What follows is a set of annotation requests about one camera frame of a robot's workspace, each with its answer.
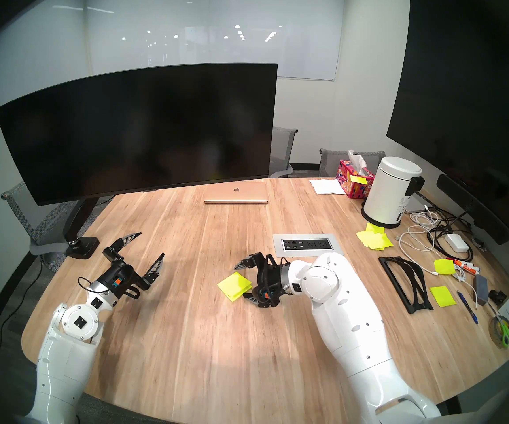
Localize green handled scissors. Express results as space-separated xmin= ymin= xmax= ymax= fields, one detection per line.
xmin=491 ymin=304 xmax=509 ymax=349
xmin=488 ymin=315 xmax=509 ymax=346

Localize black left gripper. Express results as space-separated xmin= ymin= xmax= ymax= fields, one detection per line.
xmin=99 ymin=232 xmax=166 ymax=301

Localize black looped cable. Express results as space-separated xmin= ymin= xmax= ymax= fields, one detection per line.
xmin=427 ymin=204 xmax=484 ymax=262

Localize red white marker pen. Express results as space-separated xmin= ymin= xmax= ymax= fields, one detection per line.
xmin=451 ymin=258 xmax=480 ymax=273

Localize black video sound bar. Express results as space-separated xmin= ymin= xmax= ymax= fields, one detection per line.
xmin=436 ymin=174 xmax=509 ymax=245

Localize glass wall whiteboard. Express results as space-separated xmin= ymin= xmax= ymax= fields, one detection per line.
xmin=86 ymin=0 xmax=345 ymax=81

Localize white charging cable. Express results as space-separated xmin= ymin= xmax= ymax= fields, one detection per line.
xmin=397 ymin=210 xmax=479 ymax=311

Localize white paper napkin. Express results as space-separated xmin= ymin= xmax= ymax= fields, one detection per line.
xmin=310 ymin=178 xmax=347 ymax=195

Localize rose gold closed laptop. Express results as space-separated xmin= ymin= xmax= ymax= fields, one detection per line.
xmin=204 ymin=182 xmax=269 ymax=204

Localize large black wall television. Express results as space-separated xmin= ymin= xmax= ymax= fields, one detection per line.
xmin=386 ymin=0 xmax=509 ymax=247

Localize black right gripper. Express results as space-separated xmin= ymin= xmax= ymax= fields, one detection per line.
xmin=233 ymin=254 xmax=289 ymax=309

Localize silver table power outlet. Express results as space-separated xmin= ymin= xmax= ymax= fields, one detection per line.
xmin=273 ymin=234 xmax=344 ymax=257

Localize white cylindrical pedal bin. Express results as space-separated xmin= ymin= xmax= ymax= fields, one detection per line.
xmin=361 ymin=156 xmax=426 ymax=229

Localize blue ballpoint pen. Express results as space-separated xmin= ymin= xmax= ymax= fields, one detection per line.
xmin=456 ymin=290 xmax=479 ymax=325

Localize crumpled yellow sticky notes pile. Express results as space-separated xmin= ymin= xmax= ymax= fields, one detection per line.
xmin=356 ymin=222 xmax=394 ymax=251

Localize black frame laptop stand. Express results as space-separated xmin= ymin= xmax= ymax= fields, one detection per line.
xmin=378 ymin=256 xmax=434 ymax=314

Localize flat yellow sticky note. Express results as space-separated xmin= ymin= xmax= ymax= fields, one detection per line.
xmin=429 ymin=286 xmax=457 ymax=307

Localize colourful floral tissue box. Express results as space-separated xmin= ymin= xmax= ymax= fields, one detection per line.
xmin=336 ymin=150 xmax=375 ymax=199

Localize yellow sticky note pad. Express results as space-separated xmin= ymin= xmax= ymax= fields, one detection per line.
xmin=217 ymin=272 xmax=253 ymax=302

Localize grey mesh office chair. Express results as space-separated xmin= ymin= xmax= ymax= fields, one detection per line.
xmin=0 ymin=180 xmax=105 ymax=273
xmin=269 ymin=126 xmax=298 ymax=179
xmin=319 ymin=148 xmax=386 ymax=178

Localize curved black computer monitor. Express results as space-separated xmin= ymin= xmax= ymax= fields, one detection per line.
xmin=0 ymin=63 xmax=278 ymax=206

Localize white power adapter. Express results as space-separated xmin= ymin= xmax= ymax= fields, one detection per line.
xmin=443 ymin=233 xmax=469 ymax=253

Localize grey whiteboard eraser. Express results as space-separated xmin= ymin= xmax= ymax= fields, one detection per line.
xmin=473 ymin=274 xmax=490 ymax=306

